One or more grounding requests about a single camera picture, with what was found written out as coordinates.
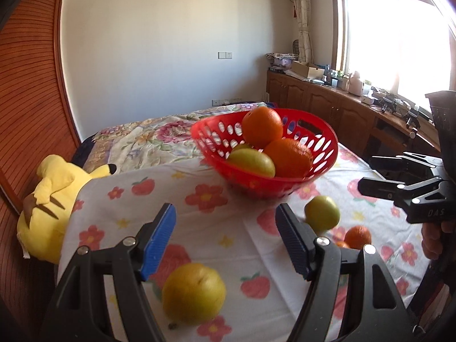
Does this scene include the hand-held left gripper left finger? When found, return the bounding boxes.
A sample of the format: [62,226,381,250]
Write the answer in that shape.
[40,202,178,342]

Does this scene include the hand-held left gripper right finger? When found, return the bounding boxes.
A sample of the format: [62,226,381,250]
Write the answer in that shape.
[274,202,411,342]

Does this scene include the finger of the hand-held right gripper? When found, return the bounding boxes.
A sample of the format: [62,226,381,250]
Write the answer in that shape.
[357,177,443,206]
[370,151,445,186]

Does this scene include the small tangerine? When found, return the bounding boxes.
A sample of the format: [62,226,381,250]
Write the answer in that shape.
[344,226,372,250]

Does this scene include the red perforated plastic basket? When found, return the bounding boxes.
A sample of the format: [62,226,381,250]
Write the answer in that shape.
[190,108,339,200]

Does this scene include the large orange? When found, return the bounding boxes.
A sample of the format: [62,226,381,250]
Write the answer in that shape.
[264,138,314,179]
[241,106,284,149]

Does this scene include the person's right hand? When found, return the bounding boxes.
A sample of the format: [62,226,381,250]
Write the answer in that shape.
[421,221,443,260]

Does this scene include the white strawberry print cloth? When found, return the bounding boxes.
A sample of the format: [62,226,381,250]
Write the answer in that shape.
[57,142,433,342]

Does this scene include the floral bedsheet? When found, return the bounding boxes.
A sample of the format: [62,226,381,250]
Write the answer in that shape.
[84,103,275,172]

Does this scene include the long wooden cabinet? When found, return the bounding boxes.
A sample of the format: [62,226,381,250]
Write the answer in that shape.
[266,70,442,172]

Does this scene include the dark blue blanket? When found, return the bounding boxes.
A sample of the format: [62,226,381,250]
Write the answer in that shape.
[73,133,107,167]

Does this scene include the wooden framed window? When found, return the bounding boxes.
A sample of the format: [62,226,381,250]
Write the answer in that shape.
[335,0,456,107]

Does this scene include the yellow plush toy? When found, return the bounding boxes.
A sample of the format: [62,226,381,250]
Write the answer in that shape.
[17,154,117,265]

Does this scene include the open cardboard box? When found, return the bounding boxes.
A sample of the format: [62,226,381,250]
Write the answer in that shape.
[291,60,319,79]

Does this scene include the stack of purple packages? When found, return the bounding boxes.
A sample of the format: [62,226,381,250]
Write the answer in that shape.
[266,53,298,72]

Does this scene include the patterned beige curtain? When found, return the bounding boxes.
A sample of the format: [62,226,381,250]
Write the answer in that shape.
[288,0,314,63]

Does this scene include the wooden slatted wardrobe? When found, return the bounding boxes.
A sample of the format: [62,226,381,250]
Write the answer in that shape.
[0,0,82,218]

